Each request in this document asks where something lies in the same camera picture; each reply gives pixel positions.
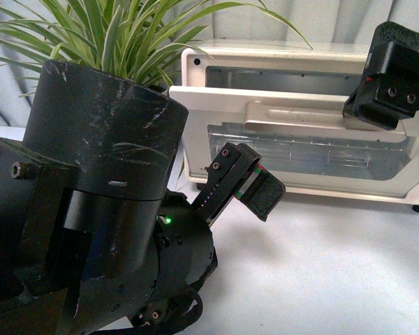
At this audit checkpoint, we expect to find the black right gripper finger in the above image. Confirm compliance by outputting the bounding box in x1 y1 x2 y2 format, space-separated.
343 21 419 130

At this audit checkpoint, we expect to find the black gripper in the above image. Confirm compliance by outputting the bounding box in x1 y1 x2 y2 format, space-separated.
192 142 286 226

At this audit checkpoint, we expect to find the glass oven door with handle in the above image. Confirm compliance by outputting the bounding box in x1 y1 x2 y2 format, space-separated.
170 86 419 205

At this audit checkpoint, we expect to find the metal oven rack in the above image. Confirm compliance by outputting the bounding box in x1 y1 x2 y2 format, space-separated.
209 131 374 167

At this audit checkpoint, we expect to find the white Toshiba toaster oven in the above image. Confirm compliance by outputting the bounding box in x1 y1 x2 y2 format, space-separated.
179 40 419 212

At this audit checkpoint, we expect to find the green striped spider plant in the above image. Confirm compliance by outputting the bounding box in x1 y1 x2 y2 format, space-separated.
0 0 298 88

